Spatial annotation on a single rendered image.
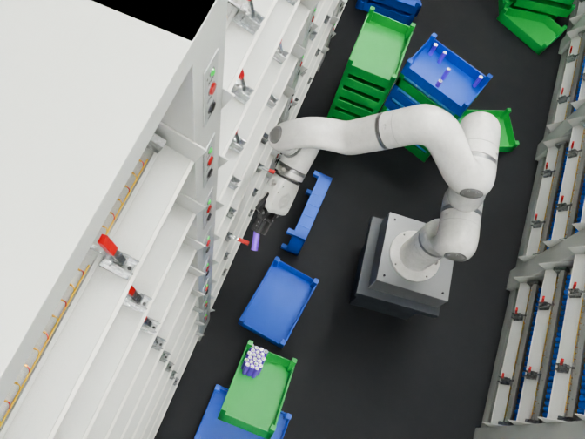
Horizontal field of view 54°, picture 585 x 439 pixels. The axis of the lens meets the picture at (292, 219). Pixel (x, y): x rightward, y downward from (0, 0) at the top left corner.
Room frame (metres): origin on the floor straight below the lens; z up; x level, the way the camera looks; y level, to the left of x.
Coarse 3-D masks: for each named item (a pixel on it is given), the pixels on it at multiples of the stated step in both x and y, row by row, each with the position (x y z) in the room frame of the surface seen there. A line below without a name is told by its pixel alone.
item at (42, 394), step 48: (192, 144) 0.34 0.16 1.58; (144, 192) 0.26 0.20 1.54; (96, 240) 0.18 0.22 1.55; (144, 240) 0.21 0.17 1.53; (96, 288) 0.12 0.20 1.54; (48, 336) 0.05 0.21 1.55; (96, 336) 0.07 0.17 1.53; (48, 384) 0.00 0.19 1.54; (0, 432) -0.06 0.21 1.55; (48, 432) -0.05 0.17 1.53
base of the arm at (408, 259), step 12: (420, 228) 0.87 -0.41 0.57; (396, 240) 0.87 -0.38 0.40; (408, 240) 0.85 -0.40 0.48; (396, 252) 0.83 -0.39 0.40; (408, 252) 0.81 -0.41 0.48; (420, 252) 0.79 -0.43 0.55; (396, 264) 0.79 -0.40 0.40; (408, 264) 0.79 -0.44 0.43; (420, 264) 0.79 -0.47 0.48; (432, 264) 0.80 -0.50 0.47; (408, 276) 0.76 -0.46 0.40; (420, 276) 0.78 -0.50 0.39
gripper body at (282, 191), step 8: (272, 176) 0.69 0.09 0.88; (280, 176) 0.69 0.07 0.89; (272, 184) 0.67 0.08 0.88; (280, 184) 0.67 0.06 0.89; (288, 184) 0.68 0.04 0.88; (296, 184) 0.69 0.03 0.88; (264, 192) 0.64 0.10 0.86; (272, 192) 0.64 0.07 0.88; (280, 192) 0.65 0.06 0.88; (288, 192) 0.67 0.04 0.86; (296, 192) 0.69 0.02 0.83; (272, 200) 0.62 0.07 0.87; (280, 200) 0.64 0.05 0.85; (288, 200) 0.66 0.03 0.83; (272, 208) 0.61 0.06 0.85; (280, 208) 0.63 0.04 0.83; (288, 208) 0.65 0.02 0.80
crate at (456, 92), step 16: (416, 64) 1.65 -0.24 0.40; (432, 64) 1.68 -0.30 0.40; (448, 64) 1.71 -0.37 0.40; (464, 64) 1.71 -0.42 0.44; (416, 80) 1.56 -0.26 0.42; (432, 80) 1.60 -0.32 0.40; (448, 80) 1.63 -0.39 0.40; (464, 80) 1.67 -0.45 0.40; (432, 96) 1.53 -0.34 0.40; (448, 96) 1.52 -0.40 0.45; (464, 96) 1.59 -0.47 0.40
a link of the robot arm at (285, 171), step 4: (280, 164) 0.72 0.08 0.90; (284, 164) 0.72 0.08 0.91; (276, 168) 0.71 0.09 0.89; (280, 168) 0.71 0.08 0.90; (284, 168) 0.71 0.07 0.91; (288, 168) 0.71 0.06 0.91; (280, 172) 0.70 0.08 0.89; (284, 172) 0.70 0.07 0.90; (288, 172) 0.70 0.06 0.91; (292, 172) 0.70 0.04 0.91; (296, 172) 0.71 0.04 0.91; (300, 172) 0.72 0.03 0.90; (284, 176) 0.70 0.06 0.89; (288, 176) 0.69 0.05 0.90; (292, 176) 0.70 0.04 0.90; (296, 176) 0.70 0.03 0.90; (300, 176) 0.71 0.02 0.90; (304, 176) 0.72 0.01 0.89; (292, 180) 0.70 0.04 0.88; (296, 180) 0.70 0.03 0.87; (300, 180) 0.70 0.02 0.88
